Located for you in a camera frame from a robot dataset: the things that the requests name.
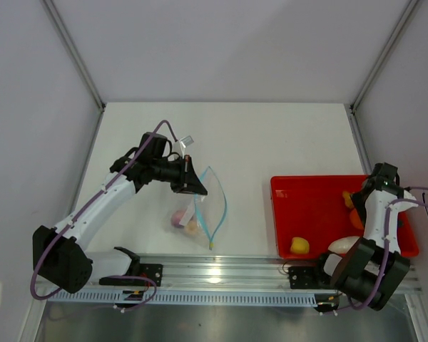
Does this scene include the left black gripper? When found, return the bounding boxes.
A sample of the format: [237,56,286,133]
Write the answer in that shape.
[152,155,208,196]

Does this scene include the clear zip top bag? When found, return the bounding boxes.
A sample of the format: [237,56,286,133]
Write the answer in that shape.
[163,166,228,251]

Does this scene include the purple toy onion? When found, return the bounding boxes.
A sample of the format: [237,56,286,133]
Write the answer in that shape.
[170,209,190,229]

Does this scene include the toy orange fruit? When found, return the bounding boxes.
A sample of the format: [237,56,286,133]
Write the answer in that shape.
[349,209,365,230]

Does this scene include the white toy eggplant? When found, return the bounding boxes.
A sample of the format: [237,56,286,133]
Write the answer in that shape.
[328,236,359,254]

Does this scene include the toy garlic bulb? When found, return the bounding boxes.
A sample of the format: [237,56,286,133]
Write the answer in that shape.
[183,220,203,237]

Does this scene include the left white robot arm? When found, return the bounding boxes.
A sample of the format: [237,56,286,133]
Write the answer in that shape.
[31,132,208,294]

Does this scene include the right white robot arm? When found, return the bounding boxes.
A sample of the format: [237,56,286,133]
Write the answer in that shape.
[311,162,419,311]

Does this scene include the yellow toy ginger root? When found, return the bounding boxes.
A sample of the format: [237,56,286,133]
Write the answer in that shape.
[342,191,355,210]

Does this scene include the red plastic tray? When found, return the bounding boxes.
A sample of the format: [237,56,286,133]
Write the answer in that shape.
[270,175,419,260]

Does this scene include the yellow toy pepper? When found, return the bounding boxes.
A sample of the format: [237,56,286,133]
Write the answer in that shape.
[290,237,310,254]

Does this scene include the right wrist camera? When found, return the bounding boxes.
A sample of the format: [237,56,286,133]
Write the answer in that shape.
[403,189,416,200]

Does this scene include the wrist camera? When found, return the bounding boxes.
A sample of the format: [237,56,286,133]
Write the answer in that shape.
[403,189,416,200]
[174,135,194,157]

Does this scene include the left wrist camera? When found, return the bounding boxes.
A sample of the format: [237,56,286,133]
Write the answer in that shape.
[174,135,194,157]

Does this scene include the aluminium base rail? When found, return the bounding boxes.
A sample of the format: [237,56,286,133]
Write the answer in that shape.
[81,252,423,296]

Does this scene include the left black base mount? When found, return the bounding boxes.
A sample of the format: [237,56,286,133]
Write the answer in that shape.
[127,264,163,286]

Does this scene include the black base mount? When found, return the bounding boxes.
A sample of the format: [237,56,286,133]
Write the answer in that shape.
[283,266,330,289]
[127,264,163,286]

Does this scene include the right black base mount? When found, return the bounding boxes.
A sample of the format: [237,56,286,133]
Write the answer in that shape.
[283,266,330,289]

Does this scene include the white slotted cable duct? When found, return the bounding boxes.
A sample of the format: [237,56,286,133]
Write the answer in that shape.
[49,289,317,307]

